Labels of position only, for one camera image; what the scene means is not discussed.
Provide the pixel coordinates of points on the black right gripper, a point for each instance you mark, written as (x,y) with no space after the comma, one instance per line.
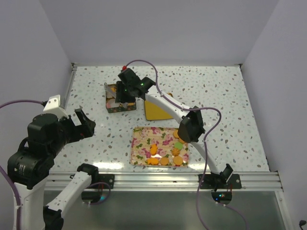
(120,96)

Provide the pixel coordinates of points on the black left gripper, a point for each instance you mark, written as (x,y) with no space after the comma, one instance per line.
(87,129)

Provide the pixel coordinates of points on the silver metal tongs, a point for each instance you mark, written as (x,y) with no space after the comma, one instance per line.
(113,93)

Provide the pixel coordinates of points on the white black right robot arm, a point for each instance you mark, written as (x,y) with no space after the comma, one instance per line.
(191,126)

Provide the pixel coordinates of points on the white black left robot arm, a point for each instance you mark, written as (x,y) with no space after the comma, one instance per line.
(29,168)

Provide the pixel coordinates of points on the floral cookie tin box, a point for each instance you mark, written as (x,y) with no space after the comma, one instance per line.
(113,105)

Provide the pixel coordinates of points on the gold tin lid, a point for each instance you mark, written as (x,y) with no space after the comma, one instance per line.
(153,112)

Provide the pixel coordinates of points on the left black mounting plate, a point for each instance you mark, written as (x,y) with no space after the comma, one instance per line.
(107,178)

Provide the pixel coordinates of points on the black mounting plate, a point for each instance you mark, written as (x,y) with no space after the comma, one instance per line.
(206,182)
(107,178)

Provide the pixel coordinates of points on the floral serving tray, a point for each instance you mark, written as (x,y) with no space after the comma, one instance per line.
(142,139)

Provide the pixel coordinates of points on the orange round cookie top right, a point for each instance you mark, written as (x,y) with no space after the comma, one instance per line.
(175,133)

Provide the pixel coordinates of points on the orange round cookie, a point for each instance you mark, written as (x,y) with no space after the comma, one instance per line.
(164,161)
(175,133)
(177,160)

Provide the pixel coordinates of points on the orange star cookie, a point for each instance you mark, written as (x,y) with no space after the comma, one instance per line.
(153,149)

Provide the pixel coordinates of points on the green round cookie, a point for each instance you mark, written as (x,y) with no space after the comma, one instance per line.
(178,145)

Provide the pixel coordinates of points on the orange fish cookie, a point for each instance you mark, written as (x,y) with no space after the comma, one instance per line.
(152,161)

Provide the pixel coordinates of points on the swirl shell cookie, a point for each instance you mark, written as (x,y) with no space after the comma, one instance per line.
(175,152)

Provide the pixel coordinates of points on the orange round cookie bottom middle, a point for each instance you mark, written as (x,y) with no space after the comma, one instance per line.
(164,161)

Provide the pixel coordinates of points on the orange round cookie bottom right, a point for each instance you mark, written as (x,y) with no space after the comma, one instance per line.
(177,160)

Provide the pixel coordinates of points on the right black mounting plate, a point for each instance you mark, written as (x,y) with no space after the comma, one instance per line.
(206,182)

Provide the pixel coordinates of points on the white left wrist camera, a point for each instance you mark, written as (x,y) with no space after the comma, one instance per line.
(53,106)

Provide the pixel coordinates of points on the aluminium front rail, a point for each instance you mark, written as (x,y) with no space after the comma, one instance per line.
(188,181)

